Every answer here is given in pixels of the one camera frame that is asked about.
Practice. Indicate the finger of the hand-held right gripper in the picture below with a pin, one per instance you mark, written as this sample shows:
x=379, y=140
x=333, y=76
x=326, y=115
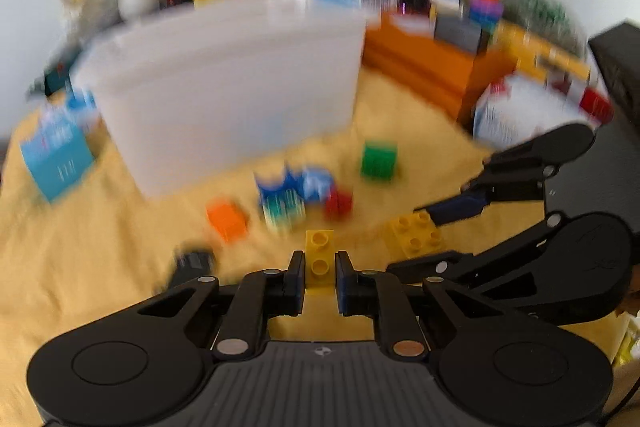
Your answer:
x=460, y=207
x=435, y=268

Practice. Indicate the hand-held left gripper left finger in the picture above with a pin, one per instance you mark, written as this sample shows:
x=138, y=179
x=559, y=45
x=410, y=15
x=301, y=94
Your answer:
x=297, y=283

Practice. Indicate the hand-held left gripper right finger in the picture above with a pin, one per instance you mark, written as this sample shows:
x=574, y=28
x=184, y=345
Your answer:
x=342, y=283

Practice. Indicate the small yellow building brick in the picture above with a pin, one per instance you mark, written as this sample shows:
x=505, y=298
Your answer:
x=320, y=257

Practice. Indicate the large yellow building brick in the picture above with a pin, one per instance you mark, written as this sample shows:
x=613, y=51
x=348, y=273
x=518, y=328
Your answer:
x=415, y=234

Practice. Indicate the white plastic storage bin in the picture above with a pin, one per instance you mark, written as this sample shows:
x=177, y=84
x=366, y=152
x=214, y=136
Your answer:
x=225, y=92

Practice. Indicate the green frog tile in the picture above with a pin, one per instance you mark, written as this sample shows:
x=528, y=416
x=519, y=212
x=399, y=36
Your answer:
x=282, y=212

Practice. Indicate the small red building brick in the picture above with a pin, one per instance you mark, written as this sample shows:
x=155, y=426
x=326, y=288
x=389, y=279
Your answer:
x=339, y=204

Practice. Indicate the green building brick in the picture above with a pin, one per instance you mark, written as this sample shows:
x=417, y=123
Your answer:
x=379, y=161

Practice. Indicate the orange building brick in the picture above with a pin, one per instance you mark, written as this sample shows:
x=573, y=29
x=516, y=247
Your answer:
x=227, y=219

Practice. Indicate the airplane picture tile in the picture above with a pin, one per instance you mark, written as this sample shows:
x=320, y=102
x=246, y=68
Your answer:
x=317, y=184

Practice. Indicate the black toy car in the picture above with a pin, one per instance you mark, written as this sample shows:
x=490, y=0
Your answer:
x=195, y=264

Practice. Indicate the white baby wipes pack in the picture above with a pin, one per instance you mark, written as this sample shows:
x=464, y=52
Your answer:
x=525, y=112

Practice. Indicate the orange cardboard box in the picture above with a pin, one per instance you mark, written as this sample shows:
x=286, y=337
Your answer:
x=430, y=62

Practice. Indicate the red cardboard box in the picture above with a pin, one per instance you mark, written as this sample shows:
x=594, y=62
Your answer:
x=597, y=104

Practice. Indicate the grey power adapter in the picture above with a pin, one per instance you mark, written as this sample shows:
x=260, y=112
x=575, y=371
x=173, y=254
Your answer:
x=460, y=33

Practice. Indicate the flat yellow box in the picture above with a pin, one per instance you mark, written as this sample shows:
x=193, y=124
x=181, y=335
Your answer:
x=550, y=54

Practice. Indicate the yellow blanket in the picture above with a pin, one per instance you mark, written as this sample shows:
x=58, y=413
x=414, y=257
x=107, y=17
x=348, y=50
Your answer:
x=100, y=267

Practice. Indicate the bag of green pieces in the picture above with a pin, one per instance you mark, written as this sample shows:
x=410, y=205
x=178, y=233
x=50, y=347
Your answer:
x=540, y=9

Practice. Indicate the light blue cardboard box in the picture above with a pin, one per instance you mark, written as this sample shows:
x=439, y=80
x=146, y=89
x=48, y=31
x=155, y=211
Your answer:
x=55, y=152

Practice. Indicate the dark green wipes packet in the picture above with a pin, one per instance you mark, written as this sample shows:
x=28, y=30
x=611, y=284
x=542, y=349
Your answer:
x=55, y=77

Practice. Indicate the white ball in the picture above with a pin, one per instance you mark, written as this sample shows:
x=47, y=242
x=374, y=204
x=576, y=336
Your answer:
x=139, y=0

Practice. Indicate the clear plastic bag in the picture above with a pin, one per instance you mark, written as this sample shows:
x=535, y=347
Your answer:
x=85, y=12

